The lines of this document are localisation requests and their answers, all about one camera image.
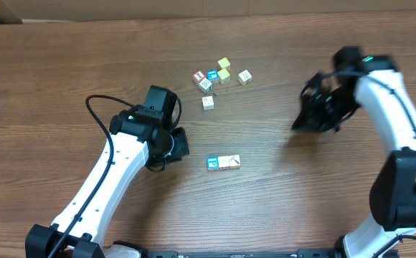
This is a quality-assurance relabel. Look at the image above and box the blue letter P block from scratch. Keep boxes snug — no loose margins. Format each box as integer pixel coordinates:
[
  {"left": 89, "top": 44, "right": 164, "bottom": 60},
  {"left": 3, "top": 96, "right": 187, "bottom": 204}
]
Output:
[{"left": 207, "top": 157, "right": 219, "bottom": 171}]

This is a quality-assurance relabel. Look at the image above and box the natural block letter B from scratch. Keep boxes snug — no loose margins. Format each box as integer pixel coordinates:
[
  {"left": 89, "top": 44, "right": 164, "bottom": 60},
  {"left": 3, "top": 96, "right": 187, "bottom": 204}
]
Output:
[{"left": 218, "top": 156, "right": 230, "bottom": 170}]

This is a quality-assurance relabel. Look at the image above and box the wood block red side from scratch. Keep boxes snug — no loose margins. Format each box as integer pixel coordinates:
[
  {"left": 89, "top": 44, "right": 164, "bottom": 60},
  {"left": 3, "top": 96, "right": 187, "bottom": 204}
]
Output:
[{"left": 202, "top": 96, "right": 214, "bottom": 111}]

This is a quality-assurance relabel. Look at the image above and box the natural block number 4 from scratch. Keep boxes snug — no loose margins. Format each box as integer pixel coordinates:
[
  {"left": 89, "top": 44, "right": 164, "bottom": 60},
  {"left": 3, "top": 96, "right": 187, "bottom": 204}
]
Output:
[{"left": 228, "top": 155, "right": 241, "bottom": 169}]

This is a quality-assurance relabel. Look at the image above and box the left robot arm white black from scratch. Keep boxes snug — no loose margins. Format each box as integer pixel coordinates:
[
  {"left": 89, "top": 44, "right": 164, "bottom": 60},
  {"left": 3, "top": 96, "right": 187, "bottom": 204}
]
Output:
[{"left": 25, "top": 85, "right": 189, "bottom": 257}]

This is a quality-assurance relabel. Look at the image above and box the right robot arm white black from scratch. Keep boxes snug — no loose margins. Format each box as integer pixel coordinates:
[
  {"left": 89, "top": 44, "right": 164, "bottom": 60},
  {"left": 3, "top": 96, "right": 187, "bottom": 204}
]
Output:
[{"left": 291, "top": 46, "right": 416, "bottom": 257}]

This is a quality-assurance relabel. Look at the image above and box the natural wood picture block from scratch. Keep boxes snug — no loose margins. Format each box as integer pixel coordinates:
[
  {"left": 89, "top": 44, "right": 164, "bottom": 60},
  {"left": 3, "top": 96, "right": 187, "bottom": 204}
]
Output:
[{"left": 198, "top": 78, "right": 213, "bottom": 94}]

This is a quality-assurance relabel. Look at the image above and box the red letter I block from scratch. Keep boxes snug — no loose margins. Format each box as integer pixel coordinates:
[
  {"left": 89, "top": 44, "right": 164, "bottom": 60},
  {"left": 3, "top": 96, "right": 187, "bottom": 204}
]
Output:
[{"left": 192, "top": 70, "right": 206, "bottom": 84}]

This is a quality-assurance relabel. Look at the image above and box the natural wood block right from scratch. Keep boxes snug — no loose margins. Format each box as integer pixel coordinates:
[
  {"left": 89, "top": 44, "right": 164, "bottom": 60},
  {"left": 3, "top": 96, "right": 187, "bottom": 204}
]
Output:
[{"left": 238, "top": 70, "right": 252, "bottom": 85}]

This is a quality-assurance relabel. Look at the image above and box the yellow block lower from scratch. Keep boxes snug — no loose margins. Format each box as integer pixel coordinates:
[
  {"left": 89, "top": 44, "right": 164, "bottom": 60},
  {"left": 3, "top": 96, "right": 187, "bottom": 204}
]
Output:
[{"left": 217, "top": 68, "right": 231, "bottom": 84}]

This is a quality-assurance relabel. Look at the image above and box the yellow block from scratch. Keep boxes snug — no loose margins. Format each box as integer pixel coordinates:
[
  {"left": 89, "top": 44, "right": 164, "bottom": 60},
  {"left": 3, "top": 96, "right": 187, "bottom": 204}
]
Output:
[
  {"left": 217, "top": 68, "right": 231, "bottom": 84},
  {"left": 217, "top": 57, "right": 231, "bottom": 70}
]

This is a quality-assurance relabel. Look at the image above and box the yellow block upper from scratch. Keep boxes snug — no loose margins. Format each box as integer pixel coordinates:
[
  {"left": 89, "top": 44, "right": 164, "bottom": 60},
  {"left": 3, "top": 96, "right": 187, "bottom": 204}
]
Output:
[{"left": 217, "top": 57, "right": 231, "bottom": 70}]

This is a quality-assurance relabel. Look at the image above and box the cardboard box edge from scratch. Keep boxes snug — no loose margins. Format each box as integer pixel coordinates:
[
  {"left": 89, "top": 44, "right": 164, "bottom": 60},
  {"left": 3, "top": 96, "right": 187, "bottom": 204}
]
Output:
[{"left": 0, "top": 0, "right": 416, "bottom": 24}]

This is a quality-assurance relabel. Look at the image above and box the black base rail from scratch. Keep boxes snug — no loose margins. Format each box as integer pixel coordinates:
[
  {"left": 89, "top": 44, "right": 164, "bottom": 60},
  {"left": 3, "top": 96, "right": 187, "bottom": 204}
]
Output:
[{"left": 138, "top": 248, "right": 343, "bottom": 258}]

